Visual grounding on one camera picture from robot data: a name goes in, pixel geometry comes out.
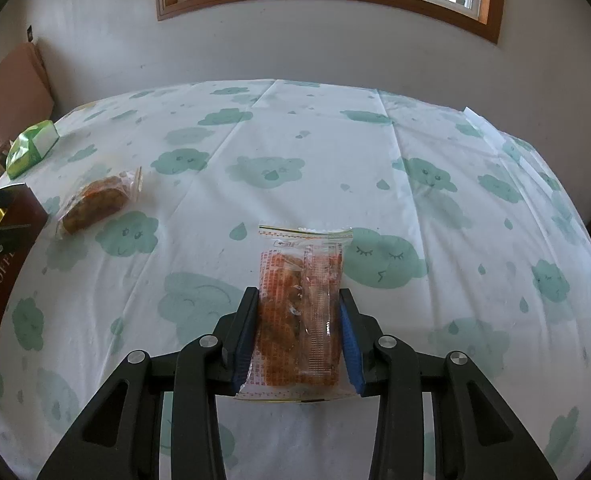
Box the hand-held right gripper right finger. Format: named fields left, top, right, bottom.
left=338, top=287, right=556, bottom=480

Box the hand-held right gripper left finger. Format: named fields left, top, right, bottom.
left=36, top=286, right=261, bottom=480

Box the brown tin box gold inside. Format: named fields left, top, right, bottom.
left=0, top=183, right=49, bottom=395

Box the clear orange fried snack packet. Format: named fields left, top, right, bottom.
left=234, top=225, right=362, bottom=403

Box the clear nut brittle packet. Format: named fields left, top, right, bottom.
left=56, top=166, right=144, bottom=238

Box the green tissue pack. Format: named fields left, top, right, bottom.
left=6, top=121, right=60, bottom=178

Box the cardboard box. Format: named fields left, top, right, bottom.
left=0, top=42, right=54, bottom=146

